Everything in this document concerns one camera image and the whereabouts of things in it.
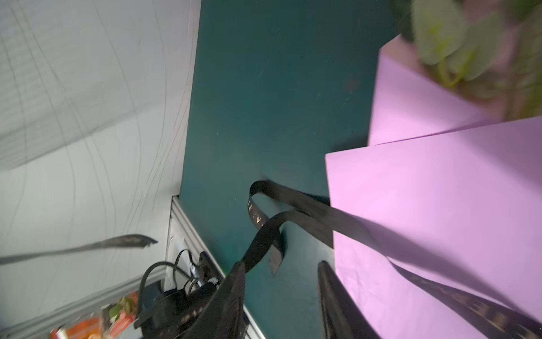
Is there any black ribbon strap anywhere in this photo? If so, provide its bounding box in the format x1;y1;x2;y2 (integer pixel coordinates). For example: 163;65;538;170
242;179;542;339

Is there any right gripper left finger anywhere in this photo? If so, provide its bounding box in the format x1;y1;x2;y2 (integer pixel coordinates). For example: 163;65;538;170
183;261;246;338

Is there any mint fake flower stem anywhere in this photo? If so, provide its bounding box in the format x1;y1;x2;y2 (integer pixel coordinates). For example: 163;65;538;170
390;1;541;121

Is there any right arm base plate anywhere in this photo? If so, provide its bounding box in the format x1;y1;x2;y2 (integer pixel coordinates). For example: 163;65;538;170
134;249;251;339

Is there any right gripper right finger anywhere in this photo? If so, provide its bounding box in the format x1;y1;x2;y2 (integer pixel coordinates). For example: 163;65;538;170
318;261;380;339

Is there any green table mat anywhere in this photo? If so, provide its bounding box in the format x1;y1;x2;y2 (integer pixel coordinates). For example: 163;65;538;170
177;0;401;339

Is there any pink purple wrapping paper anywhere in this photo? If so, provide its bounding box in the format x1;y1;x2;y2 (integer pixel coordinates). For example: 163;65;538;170
325;38;541;338

